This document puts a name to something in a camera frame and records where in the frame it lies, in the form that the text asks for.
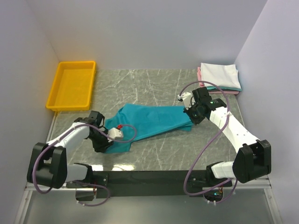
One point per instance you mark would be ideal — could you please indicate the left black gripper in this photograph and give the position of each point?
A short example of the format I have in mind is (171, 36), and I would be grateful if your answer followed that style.
(101, 144)

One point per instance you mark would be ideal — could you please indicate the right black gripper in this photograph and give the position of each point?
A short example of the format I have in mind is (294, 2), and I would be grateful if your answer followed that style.
(194, 115)

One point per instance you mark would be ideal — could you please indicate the teal polo t shirt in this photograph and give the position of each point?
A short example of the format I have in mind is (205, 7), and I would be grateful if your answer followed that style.
(141, 121)

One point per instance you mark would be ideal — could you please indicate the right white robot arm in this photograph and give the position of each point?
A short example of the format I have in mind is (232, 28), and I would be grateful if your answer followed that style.
(253, 156)

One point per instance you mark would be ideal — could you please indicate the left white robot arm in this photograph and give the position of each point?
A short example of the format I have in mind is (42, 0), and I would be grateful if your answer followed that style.
(48, 163)

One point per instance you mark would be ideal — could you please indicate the teal folded t shirt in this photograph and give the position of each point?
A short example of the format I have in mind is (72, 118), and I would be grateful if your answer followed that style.
(210, 88)

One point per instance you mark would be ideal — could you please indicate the white folded t shirt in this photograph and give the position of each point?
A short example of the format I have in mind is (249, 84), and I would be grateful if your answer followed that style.
(224, 76)

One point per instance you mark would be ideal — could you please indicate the black base bar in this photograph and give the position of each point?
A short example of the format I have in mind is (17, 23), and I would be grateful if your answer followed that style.
(154, 183)

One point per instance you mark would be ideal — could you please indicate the yellow plastic bin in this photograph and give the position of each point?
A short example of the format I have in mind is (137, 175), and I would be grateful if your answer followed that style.
(72, 86)

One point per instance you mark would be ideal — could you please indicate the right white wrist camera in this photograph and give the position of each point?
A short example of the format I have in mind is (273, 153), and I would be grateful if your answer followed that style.
(186, 98)

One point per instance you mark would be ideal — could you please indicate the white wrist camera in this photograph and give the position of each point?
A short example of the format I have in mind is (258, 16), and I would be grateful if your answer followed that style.
(114, 134)
(186, 98)

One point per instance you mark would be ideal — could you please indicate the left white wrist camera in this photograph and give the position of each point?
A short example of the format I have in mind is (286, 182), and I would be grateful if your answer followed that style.
(114, 134)

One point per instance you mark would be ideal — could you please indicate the aluminium frame rail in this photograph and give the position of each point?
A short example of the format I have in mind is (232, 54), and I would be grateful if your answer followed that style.
(148, 198)

